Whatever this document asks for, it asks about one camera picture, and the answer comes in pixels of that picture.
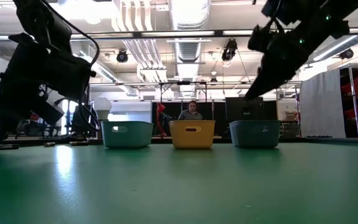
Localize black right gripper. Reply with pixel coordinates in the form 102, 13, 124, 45
243, 18, 310, 101

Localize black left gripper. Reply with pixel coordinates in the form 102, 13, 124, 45
0, 32, 97, 153

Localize blue-grey plastic bin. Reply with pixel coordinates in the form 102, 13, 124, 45
229, 119, 282, 149

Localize yellow plastic bin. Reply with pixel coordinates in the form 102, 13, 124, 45
168, 119, 216, 149

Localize light teal plastic bin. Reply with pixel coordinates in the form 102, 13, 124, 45
100, 120, 154, 149

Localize black monitor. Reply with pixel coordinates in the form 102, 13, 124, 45
225, 96, 264, 122

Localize black ceiling spotlight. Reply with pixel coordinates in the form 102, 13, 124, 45
116, 49, 129, 63
339, 48, 355, 60
221, 39, 239, 62

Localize white fabric screen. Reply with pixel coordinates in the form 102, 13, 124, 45
300, 68, 347, 139

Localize person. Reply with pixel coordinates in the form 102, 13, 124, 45
178, 100, 203, 121

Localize red articulated stand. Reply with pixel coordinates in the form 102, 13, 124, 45
155, 102, 167, 138

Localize green table mat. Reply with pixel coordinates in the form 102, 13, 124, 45
0, 142, 358, 224

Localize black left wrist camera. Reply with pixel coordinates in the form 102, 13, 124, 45
30, 98, 65, 126

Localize black aluminium table frame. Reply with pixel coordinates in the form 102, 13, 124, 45
0, 136, 358, 149

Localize silver ventilation duct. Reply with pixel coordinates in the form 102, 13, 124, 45
166, 0, 213, 99

